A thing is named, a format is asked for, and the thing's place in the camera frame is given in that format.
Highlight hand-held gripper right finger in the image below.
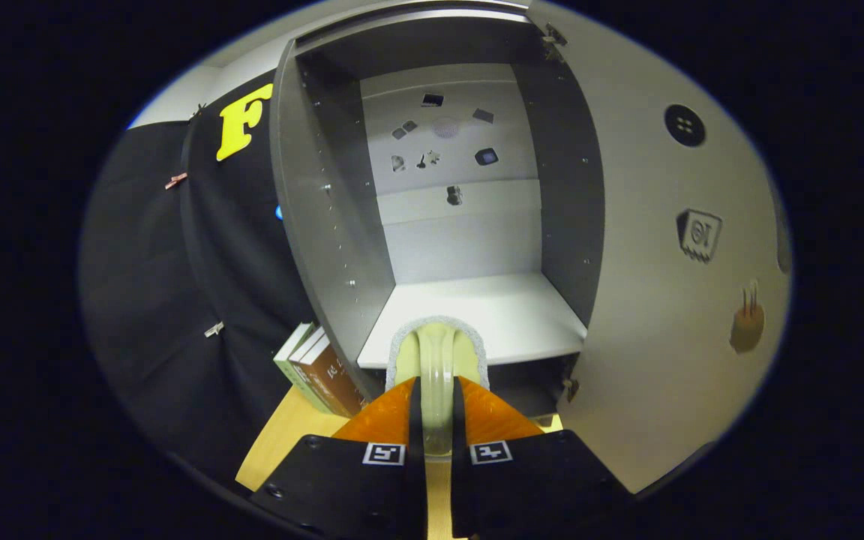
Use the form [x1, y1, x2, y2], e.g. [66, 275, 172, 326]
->
[451, 376, 637, 540]

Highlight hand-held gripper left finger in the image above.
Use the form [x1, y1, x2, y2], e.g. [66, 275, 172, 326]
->
[250, 376, 427, 540]

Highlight brown book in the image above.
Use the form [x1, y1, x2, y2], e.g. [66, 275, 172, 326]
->
[288, 328, 350, 417]
[298, 337, 367, 418]

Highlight light green book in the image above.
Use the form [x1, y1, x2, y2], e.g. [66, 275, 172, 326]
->
[273, 322, 335, 416]

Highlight white cabinet shelf board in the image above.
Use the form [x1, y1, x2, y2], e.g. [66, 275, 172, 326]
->
[357, 271, 589, 369]

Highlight dark grey cabinet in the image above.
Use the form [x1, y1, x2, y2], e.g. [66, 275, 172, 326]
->
[271, 0, 605, 410]

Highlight black backdrop cloth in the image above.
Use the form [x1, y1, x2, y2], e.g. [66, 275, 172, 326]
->
[78, 71, 328, 488]

